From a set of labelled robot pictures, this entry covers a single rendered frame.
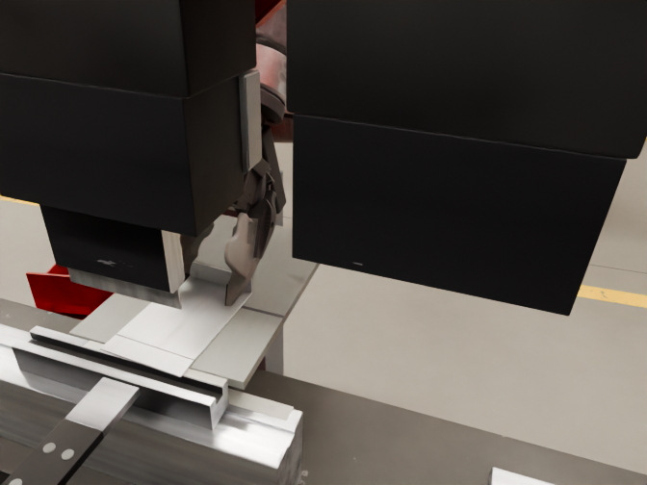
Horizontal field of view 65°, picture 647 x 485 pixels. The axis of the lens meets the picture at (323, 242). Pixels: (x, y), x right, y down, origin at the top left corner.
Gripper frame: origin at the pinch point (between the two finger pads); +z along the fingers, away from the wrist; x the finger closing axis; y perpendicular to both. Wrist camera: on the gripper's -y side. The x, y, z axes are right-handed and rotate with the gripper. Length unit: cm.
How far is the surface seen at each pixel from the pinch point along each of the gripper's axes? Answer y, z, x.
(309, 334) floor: -145, 10, -29
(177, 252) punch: 15.7, -2.2, 5.4
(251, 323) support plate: 1.0, 2.2, 6.4
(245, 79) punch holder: 21.9, -13.0, 10.2
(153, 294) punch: 13.7, 1.3, 3.2
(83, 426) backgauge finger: 13.5, 12.1, 0.7
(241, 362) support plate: 4.8, 5.4, 7.9
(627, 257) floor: -235, -65, 97
